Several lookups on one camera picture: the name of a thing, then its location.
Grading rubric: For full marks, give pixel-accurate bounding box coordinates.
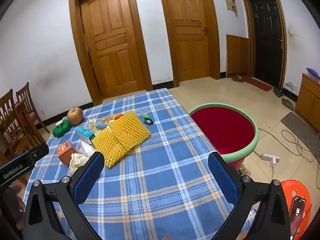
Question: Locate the teal white carton box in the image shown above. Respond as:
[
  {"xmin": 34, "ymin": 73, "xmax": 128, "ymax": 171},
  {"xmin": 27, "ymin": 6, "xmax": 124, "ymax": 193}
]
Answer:
[{"xmin": 75, "ymin": 127, "xmax": 96, "ymax": 145}]

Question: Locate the orange-ended snack packet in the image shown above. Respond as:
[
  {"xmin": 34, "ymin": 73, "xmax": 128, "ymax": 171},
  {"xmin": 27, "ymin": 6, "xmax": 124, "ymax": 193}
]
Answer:
[{"xmin": 100, "ymin": 114, "xmax": 124, "ymax": 124}]

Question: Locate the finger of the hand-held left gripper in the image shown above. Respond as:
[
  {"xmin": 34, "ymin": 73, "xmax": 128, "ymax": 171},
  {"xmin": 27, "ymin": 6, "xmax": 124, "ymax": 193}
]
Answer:
[{"xmin": 24, "ymin": 143, "xmax": 49, "ymax": 166}]

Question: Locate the white power strip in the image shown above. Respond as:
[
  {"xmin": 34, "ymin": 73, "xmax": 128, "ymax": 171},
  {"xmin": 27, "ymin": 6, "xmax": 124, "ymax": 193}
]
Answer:
[{"xmin": 261, "ymin": 152, "xmax": 281, "ymax": 168}]

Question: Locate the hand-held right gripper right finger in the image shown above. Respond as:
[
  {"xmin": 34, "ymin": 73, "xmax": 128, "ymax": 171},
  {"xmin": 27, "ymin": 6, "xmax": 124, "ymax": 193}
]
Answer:
[{"xmin": 208, "ymin": 152, "xmax": 292, "ymax": 240}]

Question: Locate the blue plaid tablecloth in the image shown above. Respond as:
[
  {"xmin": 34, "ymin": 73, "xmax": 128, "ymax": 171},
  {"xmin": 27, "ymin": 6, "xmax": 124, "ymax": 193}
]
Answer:
[{"xmin": 22, "ymin": 88, "xmax": 258, "ymax": 240}]

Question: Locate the person's left hand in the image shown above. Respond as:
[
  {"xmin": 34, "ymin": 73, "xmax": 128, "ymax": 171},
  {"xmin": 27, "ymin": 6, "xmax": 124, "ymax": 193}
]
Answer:
[{"xmin": 10, "ymin": 182, "xmax": 27, "ymax": 230}]

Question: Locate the green toy bell pepper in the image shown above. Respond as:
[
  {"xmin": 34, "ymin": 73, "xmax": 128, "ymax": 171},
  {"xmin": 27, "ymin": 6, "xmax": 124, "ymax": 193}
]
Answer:
[{"xmin": 52, "ymin": 119, "xmax": 72, "ymax": 138}]

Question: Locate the grey coiled cable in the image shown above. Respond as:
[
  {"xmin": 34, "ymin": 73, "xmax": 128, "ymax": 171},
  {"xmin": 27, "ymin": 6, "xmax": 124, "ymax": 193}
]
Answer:
[{"xmin": 257, "ymin": 129, "xmax": 320, "ymax": 163}]

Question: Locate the pale plastic wrap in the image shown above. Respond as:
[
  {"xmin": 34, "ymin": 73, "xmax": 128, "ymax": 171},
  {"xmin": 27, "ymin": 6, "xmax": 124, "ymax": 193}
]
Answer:
[{"xmin": 89, "ymin": 118, "xmax": 100, "ymax": 133}]

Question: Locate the wooden door with handle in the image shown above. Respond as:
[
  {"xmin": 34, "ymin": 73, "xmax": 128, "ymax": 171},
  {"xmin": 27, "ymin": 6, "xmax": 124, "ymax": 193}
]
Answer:
[{"xmin": 157, "ymin": 0, "xmax": 221, "ymax": 88}]

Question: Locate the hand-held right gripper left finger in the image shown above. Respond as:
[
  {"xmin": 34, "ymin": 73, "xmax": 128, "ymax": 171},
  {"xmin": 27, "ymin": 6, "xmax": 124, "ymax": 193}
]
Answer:
[{"xmin": 22, "ymin": 151, "xmax": 105, "ymax": 240}]

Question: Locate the grey floor mat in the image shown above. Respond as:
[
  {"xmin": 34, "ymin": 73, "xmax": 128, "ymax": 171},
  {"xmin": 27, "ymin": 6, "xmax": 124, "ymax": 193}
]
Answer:
[{"xmin": 281, "ymin": 112, "xmax": 320, "ymax": 153}]

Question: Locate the black smartphone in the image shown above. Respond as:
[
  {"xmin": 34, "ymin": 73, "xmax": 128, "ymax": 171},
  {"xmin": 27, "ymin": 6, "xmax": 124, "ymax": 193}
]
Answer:
[{"xmin": 290, "ymin": 195, "xmax": 307, "ymax": 230}]

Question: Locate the orange plastic stool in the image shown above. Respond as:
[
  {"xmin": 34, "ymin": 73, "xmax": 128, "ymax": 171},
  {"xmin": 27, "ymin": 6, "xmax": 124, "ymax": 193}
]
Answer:
[{"xmin": 280, "ymin": 179, "xmax": 312, "ymax": 240}]

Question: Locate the wooden wall panel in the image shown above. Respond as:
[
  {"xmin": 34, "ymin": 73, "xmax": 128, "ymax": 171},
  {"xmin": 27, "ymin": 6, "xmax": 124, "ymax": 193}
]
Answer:
[{"xmin": 226, "ymin": 34, "xmax": 250, "ymax": 78}]

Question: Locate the beige wall fuse box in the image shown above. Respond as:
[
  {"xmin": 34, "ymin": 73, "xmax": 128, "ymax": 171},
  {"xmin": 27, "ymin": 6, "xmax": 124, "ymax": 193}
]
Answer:
[{"xmin": 223, "ymin": 0, "xmax": 237, "ymax": 12}]

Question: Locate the purple item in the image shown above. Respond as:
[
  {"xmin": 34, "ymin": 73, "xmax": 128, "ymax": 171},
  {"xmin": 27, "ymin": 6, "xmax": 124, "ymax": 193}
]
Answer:
[{"xmin": 306, "ymin": 67, "xmax": 320, "ymax": 78}]

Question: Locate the red doormat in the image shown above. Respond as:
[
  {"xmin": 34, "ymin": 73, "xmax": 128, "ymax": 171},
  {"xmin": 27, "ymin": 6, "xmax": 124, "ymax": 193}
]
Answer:
[{"xmin": 241, "ymin": 76, "xmax": 274, "ymax": 92}]

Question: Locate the red yellow apple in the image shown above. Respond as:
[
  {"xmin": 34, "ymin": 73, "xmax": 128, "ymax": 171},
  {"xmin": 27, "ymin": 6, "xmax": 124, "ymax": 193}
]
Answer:
[{"xmin": 67, "ymin": 107, "xmax": 83, "ymax": 125}]

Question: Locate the yellow foam fruit net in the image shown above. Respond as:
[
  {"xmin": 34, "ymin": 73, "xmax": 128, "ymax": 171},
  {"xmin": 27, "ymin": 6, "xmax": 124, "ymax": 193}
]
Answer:
[
  {"xmin": 92, "ymin": 130, "xmax": 127, "ymax": 168},
  {"xmin": 109, "ymin": 111, "xmax": 151, "ymax": 152}
]

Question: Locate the wooden cabinet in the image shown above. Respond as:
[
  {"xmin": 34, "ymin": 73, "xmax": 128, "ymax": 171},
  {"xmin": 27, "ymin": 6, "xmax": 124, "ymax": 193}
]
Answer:
[{"xmin": 294, "ymin": 73, "xmax": 320, "ymax": 130}]

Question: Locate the brown slipper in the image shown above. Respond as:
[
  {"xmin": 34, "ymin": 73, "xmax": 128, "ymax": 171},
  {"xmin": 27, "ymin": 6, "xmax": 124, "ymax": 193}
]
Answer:
[{"xmin": 282, "ymin": 98, "xmax": 295, "ymax": 111}]

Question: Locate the wooden panel door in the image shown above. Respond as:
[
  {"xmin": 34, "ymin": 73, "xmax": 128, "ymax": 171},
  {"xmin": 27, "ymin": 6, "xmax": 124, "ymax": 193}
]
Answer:
[{"xmin": 69, "ymin": 0, "xmax": 153, "ymax": 106}]

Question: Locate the wooden chair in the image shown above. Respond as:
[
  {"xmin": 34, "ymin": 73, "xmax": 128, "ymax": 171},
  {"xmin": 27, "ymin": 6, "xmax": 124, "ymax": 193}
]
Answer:
[
  {"xmin": 15, "ymin": 82, "xmax": 50, "ymax": 133},
  {"xmin": 0, "ymin": 89, "xmax": 33, "ymax": 160}
]

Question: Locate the black metal door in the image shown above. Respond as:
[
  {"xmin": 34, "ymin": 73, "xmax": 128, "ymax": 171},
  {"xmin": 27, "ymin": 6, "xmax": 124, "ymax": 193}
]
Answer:
[{"xmin": 241, "ymin": 0, "xmax": 287, "ymax": 89}]

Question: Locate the cream crumpled plastic bag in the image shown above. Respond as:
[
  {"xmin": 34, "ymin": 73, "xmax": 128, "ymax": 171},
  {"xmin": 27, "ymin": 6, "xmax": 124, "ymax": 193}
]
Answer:
[{"xmin": 68, "ymin": 152, "xmax": 92, "ymax": 177}]

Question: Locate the orange carton box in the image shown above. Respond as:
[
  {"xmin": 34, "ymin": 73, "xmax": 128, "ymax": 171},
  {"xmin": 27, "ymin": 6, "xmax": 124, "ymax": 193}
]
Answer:
[{"xmin": 56, "ymin": 141, "xmax": 77, "ymax": 167}]

